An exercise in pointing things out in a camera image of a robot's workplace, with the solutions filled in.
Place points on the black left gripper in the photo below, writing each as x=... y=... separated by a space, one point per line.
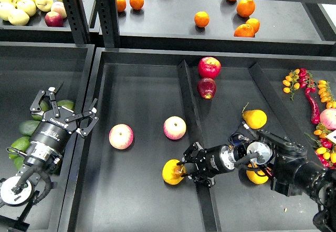
x=53 y=133

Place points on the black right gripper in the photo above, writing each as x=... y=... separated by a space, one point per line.
x=212 y=161

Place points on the yellow pear with stem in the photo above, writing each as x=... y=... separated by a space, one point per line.
x=172 y=172

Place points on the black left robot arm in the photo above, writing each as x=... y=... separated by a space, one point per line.
x=32 y=182

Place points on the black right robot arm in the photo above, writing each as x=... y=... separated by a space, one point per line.
x=284 y=162

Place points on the green avocado top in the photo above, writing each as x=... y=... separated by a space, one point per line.
x=44 y=107

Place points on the green avocado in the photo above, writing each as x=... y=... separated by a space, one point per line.
x=21 y=144
x=44 y=107

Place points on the green avocado lower left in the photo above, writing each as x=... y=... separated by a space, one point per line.
x=21 y=144

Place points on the yellow pear upper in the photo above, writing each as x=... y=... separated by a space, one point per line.
x=255 y=119

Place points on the pink apple centre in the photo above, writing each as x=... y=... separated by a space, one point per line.
x=174 y=127

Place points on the pink apple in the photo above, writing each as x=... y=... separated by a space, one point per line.
x=174 y=127
x=121 y=136

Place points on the black left tray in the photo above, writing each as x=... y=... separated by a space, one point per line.
x=27 y=68

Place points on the black tray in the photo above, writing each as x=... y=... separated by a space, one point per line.
x=27 y=68
x=123 y=190

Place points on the pink apple left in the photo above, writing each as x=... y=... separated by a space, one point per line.
x=121 y=136

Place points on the dark red apple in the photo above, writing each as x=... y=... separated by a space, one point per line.
x=206 y=88

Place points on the black centre tray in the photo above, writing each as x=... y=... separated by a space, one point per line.
x=123 y=190

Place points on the bright red apple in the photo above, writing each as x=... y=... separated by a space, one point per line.
x=209 y=67

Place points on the red apple on shelf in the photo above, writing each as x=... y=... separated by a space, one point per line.
x=54 y=19

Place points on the yellow green apple front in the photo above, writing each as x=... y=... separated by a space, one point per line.
x=18 y=17

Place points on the orange cherry tomato vine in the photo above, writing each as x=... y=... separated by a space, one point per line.
x=291 y=83

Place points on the red chili pepper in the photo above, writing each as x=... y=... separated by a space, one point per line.
x=315 y=112

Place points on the pink peach right edge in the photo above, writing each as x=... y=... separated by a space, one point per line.
x=327 y=118

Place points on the orange upper left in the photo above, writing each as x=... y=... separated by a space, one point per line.
x=136 y=4

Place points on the orange front right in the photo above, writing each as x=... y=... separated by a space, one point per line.
x=244 y=30

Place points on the orange on shelf centre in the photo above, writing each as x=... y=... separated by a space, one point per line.
x=201 y=19

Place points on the orange mid right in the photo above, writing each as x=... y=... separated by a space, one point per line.
x=254 y=23

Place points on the large orange upper right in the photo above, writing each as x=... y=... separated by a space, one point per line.
x=245 y=8

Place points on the black shelf post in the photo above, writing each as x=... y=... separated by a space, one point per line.
x=77 y=20

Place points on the orange behind post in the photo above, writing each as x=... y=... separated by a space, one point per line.
x=121 y=5

